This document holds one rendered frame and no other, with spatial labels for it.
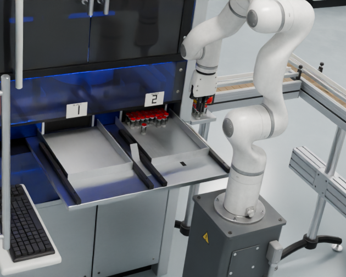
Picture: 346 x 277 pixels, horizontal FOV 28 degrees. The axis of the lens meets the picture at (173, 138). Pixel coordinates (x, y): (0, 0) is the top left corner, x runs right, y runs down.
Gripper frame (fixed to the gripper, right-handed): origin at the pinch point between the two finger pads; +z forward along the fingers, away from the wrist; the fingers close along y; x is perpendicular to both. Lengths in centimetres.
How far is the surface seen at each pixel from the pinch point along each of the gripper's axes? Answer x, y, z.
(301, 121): -132, -183, 109
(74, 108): -24.1, 41.6, 7.2
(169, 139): -13.4, 3.6, 21.9
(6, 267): 29, 85, 30
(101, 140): -20.7, 31.0, 21.9
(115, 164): -3.3, 32.9, 22.0
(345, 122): -2, -82, 22
